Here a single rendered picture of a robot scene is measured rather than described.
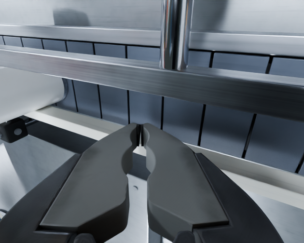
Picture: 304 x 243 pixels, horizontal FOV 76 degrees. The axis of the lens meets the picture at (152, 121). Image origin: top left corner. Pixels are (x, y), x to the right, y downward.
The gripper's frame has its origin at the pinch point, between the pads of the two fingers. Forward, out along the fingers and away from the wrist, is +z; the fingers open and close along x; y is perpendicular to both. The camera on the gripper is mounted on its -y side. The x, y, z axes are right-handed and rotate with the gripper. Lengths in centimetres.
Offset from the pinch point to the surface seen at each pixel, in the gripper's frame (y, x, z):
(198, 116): 0.9, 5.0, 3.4
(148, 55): -3.8, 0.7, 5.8
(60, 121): 3.2, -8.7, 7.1
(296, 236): 15.6, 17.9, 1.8
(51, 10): -7.6, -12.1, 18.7
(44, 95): 0.8, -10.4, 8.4
